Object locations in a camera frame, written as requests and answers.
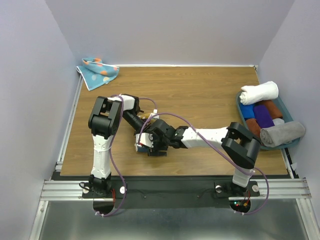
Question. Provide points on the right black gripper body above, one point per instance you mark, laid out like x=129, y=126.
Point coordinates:
x=160, y=145

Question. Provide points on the yellow and blue cartoon towel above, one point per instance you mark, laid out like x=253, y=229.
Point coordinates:
x=143, y=117

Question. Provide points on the blue polka dot towel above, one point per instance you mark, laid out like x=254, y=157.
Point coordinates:
x=95, y=73

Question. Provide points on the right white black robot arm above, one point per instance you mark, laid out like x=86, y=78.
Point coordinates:
x=241, y=146

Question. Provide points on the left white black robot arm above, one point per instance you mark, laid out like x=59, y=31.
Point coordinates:
x=104, y=121

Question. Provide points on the blue rolled towel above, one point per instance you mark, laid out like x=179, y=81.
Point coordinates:
x=247, y=111

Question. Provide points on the rust red rolled towel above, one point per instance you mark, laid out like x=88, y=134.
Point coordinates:
x=254, y=128

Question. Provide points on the purple rolled towel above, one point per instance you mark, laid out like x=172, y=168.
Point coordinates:
x=263, y=116

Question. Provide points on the brown rolled towel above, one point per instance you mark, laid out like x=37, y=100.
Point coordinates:
x=273, y=110

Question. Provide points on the white small rolled towel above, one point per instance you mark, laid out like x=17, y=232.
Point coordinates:
x=278, y=121

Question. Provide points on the grey rolled towel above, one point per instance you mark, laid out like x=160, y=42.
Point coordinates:
x=282, y=134

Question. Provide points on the teal plastic basket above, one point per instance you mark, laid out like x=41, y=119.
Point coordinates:
x=286, y=117

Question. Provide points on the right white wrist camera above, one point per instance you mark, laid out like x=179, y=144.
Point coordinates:
x=144, y=140

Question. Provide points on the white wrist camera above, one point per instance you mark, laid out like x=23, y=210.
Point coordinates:
x=144, y=140
x=153, y=117

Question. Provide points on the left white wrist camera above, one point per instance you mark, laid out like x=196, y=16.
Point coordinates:
x=153, y=117

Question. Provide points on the black mounting base plate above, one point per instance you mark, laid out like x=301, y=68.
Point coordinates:
x=165, y=192

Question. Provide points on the aluminium extrusion frame rail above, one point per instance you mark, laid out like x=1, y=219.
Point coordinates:
x=268, y=192

